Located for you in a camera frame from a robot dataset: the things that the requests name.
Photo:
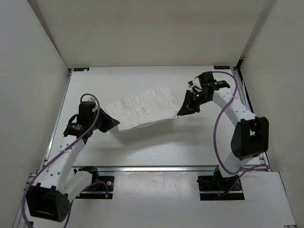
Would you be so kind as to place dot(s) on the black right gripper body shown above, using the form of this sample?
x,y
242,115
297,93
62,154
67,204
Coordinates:
x,y
201,99

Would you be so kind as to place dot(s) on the white pleated skirt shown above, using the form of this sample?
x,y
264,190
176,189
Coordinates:
x,y
143,109

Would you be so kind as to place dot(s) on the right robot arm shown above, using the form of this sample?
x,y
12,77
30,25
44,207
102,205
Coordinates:
x,y
251,133

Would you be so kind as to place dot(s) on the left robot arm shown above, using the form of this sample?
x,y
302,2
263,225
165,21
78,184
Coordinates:
x,y
54,188

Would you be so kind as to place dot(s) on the blue right corner label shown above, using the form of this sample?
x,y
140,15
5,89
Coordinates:
x,y
221,67

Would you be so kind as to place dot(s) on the blue corner label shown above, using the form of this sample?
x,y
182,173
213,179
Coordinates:
x,y
81,69
221,67

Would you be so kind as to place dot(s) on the blue left corner label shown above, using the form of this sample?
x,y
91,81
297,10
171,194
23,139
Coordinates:
x,y
81,69

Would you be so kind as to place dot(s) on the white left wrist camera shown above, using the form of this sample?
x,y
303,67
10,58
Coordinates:
x,y
91,99

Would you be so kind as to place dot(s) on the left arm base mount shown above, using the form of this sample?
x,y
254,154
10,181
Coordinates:
x,y
102,190

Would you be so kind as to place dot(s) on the aluminium front table rail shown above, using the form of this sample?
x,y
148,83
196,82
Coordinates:
x,y
154,168

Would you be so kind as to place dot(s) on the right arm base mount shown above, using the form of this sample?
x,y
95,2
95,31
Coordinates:
x,y
215,187

